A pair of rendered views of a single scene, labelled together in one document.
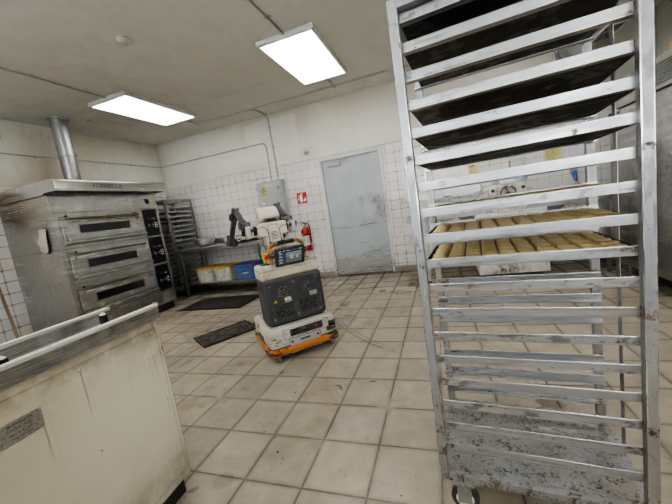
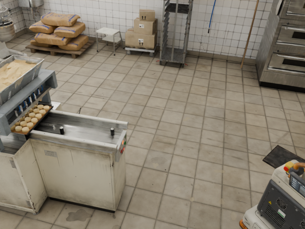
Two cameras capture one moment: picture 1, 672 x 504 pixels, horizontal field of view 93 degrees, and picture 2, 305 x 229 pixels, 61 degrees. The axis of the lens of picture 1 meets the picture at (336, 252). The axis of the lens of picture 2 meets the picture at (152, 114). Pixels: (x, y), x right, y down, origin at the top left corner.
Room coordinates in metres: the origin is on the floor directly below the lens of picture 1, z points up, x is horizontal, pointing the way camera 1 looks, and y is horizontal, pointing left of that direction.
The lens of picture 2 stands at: (1.50, -0.59, 2.25)
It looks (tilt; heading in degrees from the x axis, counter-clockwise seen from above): 36 degrees down; 83
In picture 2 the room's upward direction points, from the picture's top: 3 degrees clockwise
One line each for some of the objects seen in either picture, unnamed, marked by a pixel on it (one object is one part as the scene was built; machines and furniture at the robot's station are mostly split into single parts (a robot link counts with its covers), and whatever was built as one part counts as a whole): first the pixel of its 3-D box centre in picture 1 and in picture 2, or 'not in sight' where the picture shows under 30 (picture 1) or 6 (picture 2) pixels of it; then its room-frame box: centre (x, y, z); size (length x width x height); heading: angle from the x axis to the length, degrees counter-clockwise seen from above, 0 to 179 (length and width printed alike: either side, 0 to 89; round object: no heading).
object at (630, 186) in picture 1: (515, 201); not in sight; (1.00, -0.58, 1.14); 0.64 x 0.03 x 0.03; 65
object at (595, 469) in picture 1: (533, 456); not in sight; (1.00, -0.58, 0.24); 0.64 x 0.03 x 0.03; 65
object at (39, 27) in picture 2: not in sight; (47, 25); (-0.13, 5.02, 0.47); 0.72 x 0.42 x 0.17; 71
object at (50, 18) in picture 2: not in sight; (60, 19); (0.16, 4.92, 0.62); 0.72 x 0.42 x 0.17; 167
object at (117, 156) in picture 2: not in sight; (120, 145); (1.44, 0.99, 0.77); 0.24 x 0.04 x 0.14; 73
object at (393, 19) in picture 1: (421, 262); not in sight; (1.10, -0.29, 0.97); 0.03 x 0.03 x 1.70; 65
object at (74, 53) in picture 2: not in sight; (61, 46); (0.11, 4.92, 0.06); 1.20 x 0.80 x 0.11; 163
